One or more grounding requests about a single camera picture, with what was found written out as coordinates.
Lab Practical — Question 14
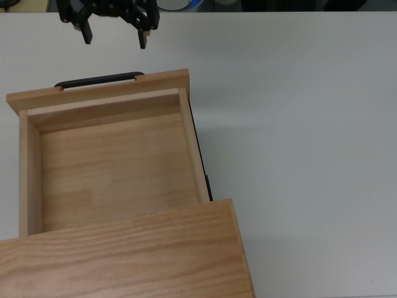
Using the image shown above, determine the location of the wooden cabinet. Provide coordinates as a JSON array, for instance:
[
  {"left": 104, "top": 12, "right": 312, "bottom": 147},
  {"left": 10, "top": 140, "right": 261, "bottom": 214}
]
[{"left": 0, "top": 199, "right": 256, "bottom": 298}]

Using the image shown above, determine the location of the white round container blue rim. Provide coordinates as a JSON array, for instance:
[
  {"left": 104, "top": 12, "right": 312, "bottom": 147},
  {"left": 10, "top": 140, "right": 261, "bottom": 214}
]
[{"left": 156, "top": 0, "right": 203, "bottom": 12}]

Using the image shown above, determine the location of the wooden drawer with black handle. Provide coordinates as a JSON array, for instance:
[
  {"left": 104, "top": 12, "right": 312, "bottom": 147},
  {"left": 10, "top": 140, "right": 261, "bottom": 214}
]
[{"left": 6, "top": 68, "right": 209, "bottom": 237}]

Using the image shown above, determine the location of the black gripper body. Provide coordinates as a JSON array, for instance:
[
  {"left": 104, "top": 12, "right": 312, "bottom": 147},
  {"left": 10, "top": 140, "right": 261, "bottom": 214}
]
[{"left": 84, "top": 0, "right": 128, "bottom": 18}]

